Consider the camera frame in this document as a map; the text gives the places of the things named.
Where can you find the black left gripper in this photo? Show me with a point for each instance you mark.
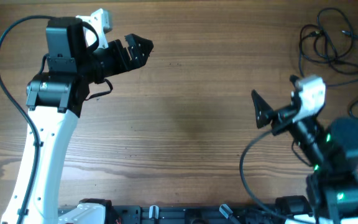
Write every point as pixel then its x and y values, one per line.
pixel 117 48

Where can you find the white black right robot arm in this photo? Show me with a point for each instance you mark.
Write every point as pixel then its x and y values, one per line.
pixel 332 188

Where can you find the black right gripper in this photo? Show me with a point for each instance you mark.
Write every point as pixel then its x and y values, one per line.
pixel 265 114

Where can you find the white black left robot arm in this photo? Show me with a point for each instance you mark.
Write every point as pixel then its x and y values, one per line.
pixel 78 56

